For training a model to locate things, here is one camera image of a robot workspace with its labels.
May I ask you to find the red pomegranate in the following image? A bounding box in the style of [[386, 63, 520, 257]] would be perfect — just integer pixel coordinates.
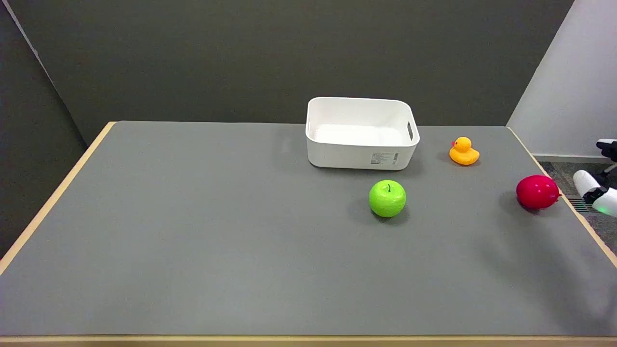
[[516, 174, 561, 210]]

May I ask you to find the white plastic storage bin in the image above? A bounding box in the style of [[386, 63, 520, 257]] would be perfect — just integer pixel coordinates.
[[306, 97, 420, 171]]

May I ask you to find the green apple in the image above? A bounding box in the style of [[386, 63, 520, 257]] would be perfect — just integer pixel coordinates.
[[369, 180, 407, 218]]

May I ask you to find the yellow rubber duck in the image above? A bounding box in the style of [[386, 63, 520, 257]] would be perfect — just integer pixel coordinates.
[[449, 136, 481, 166]]

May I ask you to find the black office chair base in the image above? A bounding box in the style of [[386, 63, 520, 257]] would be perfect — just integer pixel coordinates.
[[596, 139, 617, 176]]

